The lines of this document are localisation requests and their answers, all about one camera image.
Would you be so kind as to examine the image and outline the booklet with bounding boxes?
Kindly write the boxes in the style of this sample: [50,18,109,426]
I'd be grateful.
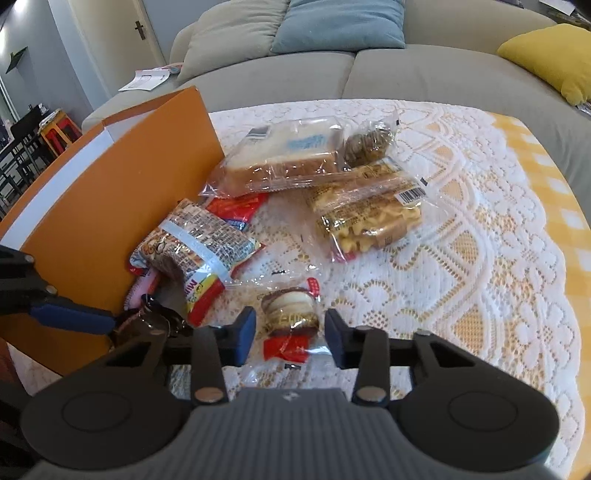
[119,66,183,92]

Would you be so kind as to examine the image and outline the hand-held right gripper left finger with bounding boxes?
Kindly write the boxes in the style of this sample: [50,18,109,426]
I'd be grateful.
[105,306,258,407]

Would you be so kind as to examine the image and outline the white lace tablecloth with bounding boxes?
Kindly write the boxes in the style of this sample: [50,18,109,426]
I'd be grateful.
[9,99,587,480]

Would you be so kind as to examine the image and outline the orange cardboard box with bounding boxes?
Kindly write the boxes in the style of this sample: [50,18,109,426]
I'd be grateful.
[0,86,227,377]

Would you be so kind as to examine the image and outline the printed brown cake pack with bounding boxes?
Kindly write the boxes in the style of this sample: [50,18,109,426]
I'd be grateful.
[128,198,266,328]

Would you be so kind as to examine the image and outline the beige sofa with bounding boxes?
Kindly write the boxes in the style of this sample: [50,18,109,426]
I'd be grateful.
[81,0,591,204]

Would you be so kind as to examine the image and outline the dark brown snack wrapper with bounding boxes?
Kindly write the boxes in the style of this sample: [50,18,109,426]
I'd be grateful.
[111,295,190,347]

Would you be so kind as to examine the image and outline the round cake pack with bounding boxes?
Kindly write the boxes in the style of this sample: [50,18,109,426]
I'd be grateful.
[256,277,324,367]

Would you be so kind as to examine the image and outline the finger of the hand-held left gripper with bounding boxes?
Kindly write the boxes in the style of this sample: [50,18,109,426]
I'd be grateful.
[0,246,117,336]

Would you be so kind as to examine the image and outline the yellow checked tablecloth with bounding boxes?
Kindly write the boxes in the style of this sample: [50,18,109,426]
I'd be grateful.
[489,111,591,480]

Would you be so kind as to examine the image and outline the black chairs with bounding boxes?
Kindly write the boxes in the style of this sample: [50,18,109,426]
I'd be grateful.
[0,111,51,199]

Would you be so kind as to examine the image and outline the brown muffin pack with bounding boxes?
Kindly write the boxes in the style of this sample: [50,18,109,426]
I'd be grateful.
[342,115,402,169]

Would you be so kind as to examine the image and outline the red snack packet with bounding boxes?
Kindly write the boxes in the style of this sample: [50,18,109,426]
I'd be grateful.
[203,191,271,232]

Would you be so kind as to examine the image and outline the white door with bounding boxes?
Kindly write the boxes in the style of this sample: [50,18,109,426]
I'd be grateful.
[46,0,168,93]

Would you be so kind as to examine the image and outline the pink sausage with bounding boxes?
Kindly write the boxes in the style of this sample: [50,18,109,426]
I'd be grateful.
[124,272,160,310]

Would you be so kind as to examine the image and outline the blue cushion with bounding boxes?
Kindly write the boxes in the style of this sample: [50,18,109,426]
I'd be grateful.
[270,0,407,54]

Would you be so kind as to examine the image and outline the small wall shelf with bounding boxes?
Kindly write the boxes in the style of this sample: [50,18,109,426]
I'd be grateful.
[6,46,28,73]

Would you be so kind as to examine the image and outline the red stool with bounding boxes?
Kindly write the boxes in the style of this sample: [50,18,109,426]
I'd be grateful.
[39,108,81,155]

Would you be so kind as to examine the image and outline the sliced bread bag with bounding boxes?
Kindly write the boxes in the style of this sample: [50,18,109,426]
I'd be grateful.
[199,117,347,199]

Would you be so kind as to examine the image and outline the waffle pack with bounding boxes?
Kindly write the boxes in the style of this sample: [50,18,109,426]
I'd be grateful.
[302,157,430,264]

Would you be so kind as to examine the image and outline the yellow cushion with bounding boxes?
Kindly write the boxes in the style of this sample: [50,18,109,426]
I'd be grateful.
[498,23,591,104]

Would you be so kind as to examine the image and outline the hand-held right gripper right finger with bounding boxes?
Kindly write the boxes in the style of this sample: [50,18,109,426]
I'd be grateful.
[324,308,479,407]

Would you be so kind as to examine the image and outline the beige cushion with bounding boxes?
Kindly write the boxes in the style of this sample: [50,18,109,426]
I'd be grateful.
[177,0,291,86]

